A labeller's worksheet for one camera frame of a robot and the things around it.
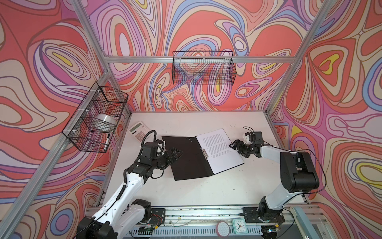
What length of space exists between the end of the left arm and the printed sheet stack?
1.11 ft

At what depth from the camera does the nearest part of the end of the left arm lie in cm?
57

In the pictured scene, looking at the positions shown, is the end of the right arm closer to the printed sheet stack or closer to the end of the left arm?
the printed sheet stack

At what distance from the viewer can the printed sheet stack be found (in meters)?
0.93
